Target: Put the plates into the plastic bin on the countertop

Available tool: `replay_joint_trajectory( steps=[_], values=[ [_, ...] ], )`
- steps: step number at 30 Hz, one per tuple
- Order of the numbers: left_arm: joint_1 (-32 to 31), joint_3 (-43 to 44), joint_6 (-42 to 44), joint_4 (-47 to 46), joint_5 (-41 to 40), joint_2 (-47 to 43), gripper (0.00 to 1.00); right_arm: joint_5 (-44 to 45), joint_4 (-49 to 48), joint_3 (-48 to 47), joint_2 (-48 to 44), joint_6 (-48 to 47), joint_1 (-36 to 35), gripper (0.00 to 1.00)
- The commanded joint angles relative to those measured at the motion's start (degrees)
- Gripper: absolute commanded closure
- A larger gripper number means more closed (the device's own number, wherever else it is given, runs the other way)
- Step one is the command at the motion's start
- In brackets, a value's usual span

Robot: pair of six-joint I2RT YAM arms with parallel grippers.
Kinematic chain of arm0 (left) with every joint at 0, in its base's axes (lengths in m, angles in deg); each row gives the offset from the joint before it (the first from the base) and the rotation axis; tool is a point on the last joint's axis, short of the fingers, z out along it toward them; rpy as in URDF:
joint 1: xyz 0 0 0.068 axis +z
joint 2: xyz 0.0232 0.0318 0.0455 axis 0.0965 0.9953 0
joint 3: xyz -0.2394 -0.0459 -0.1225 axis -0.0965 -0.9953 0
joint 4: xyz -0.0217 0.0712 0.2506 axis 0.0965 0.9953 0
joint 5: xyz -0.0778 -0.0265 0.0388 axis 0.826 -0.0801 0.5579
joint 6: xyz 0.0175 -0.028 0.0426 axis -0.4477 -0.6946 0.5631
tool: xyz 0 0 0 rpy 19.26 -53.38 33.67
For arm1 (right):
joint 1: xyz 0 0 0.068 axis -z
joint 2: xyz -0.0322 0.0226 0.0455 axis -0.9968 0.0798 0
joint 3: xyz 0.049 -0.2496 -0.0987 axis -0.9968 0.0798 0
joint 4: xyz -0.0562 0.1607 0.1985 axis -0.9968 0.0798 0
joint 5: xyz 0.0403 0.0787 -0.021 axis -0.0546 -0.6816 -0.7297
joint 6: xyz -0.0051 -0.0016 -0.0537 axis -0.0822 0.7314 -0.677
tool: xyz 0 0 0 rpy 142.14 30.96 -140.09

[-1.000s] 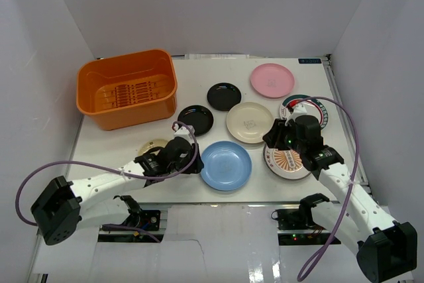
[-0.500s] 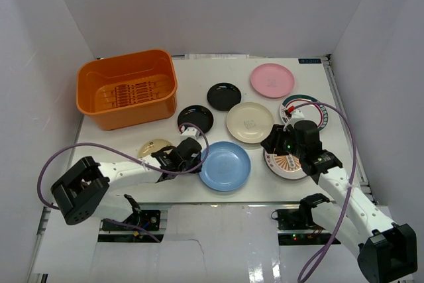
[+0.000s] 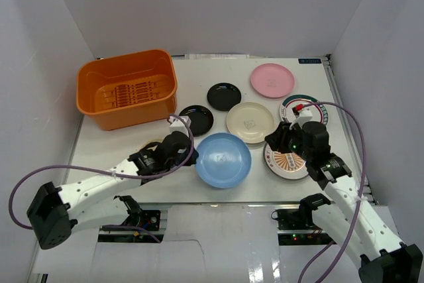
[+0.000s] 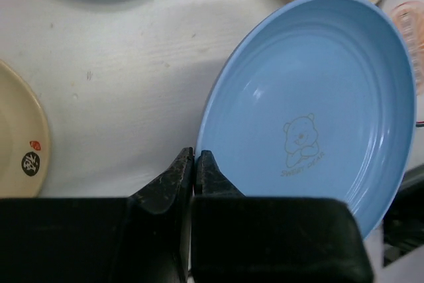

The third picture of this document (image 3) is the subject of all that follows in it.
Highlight blue plate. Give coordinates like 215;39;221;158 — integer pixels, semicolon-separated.
195;133;252;189

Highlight cream plate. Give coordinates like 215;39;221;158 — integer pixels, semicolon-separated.
226;102;276;144

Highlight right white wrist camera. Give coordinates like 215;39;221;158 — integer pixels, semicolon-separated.
290;104;313;129

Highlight black plate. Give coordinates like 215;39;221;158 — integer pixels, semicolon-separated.
207;83;242;111
179;105;214;137

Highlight black plate rear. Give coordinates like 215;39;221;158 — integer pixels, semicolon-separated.
207;83;242;111

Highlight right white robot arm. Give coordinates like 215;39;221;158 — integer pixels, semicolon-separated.
265;121;423;282

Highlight small yellow floral plate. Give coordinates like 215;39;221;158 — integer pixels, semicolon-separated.
138;140;162;156

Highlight white green rimmed plate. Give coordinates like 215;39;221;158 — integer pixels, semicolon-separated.
280;94;329;125

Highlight black plate front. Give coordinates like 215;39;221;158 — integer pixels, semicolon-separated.
179;105;214;137

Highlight pink plate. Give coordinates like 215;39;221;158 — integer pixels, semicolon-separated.
250;63;295;99

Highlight orange sunburst patterned plate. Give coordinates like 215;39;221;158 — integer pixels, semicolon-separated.
263;144;309;181

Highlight white papers at back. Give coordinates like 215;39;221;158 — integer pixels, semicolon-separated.
184;54;250;60

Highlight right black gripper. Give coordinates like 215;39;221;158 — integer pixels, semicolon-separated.
264;121;312;162

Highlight blue table label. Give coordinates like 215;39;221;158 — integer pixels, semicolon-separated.
298;58;322;64

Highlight orange plastic bin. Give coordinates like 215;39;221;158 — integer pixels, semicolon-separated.
76;49;178;131

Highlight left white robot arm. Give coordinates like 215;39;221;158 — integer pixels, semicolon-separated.
26;131;199;250

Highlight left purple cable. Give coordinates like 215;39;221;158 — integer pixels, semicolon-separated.
8;114;195;243

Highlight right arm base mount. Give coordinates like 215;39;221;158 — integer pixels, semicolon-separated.
271;209;331;246

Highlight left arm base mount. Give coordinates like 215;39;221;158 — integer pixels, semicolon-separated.
100;196;161;243

